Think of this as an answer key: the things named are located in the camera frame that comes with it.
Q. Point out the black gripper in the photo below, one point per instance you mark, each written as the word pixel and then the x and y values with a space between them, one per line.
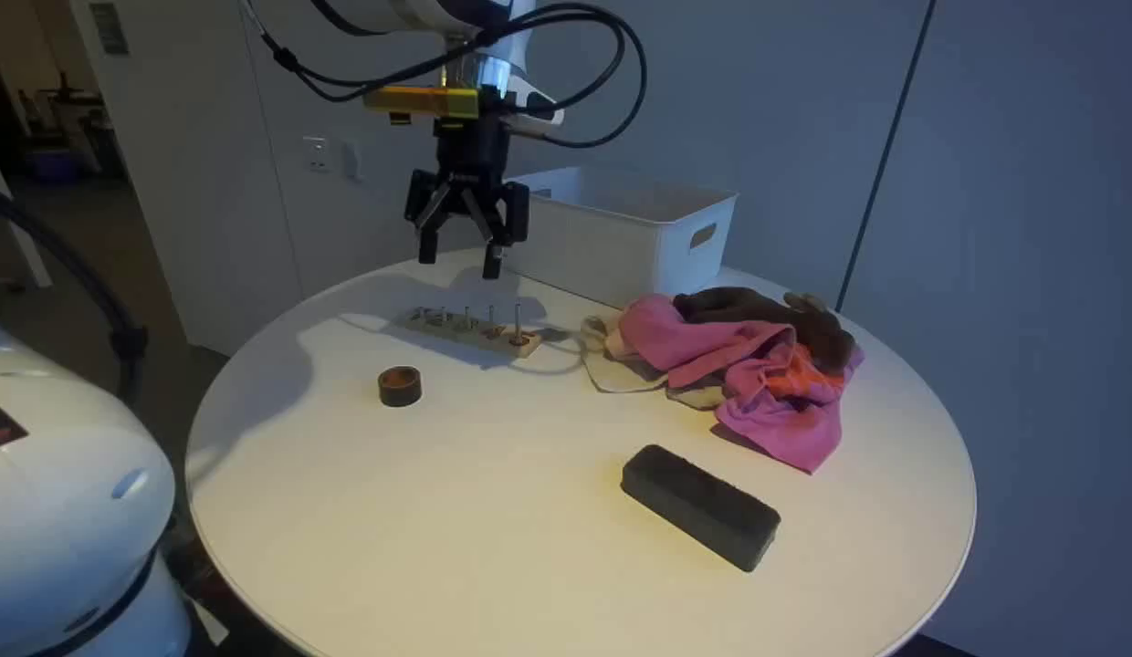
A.
pixel 471 152

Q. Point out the dark brown cloth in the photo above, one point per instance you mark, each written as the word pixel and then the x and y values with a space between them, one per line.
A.
pixel 761 306

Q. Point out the white wall outlet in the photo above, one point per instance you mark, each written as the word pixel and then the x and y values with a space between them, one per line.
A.
pixel 318 153
pixel 348 162

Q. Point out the white plastic bin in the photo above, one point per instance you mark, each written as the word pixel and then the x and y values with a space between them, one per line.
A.
pixel 626 230

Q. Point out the gold wrist camera mount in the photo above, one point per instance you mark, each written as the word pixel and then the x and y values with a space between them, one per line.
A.
pixel 420 98

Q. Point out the white power strip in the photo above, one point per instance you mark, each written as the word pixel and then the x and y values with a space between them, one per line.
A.
pixel 460 325

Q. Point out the pink cloth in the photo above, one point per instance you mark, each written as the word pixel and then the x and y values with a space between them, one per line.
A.
pixel 771 394

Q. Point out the black rectangular case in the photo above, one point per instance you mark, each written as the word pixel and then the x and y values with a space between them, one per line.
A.
pixel 699 505

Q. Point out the small black round item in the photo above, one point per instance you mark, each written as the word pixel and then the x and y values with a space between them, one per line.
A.
pixel 401 384

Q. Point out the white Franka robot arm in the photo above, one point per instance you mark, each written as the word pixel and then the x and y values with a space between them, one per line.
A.
pixel 55 522

